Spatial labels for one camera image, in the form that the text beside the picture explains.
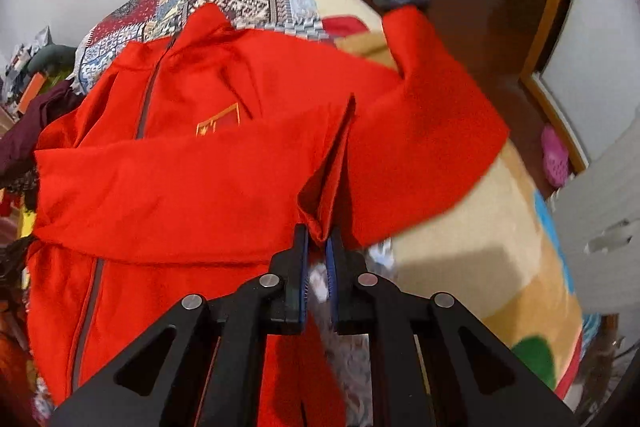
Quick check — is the wooden wardrobe with sliding door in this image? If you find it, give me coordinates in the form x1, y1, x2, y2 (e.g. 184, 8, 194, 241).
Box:
506, 0, 639, 171

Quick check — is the patchwork patterned quilt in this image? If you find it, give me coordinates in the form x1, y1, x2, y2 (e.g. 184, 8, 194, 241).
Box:
70, 0, 329, 94

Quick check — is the red zip jacket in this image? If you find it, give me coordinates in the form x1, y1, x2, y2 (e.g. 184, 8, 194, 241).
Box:
27, 4, 509, 426

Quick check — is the orange box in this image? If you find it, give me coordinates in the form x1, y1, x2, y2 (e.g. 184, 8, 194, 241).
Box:
17, 72, 47, 115

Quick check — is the maroon folded garment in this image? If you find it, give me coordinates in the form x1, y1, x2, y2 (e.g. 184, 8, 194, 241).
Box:
1, 80, 84, 188

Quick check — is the grey green plush toy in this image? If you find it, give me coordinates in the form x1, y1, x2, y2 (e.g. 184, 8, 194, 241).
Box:
26, 44, 76, 75

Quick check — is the pink slipper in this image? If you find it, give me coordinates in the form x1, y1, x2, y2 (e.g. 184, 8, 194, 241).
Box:
540, 124, 570, 188

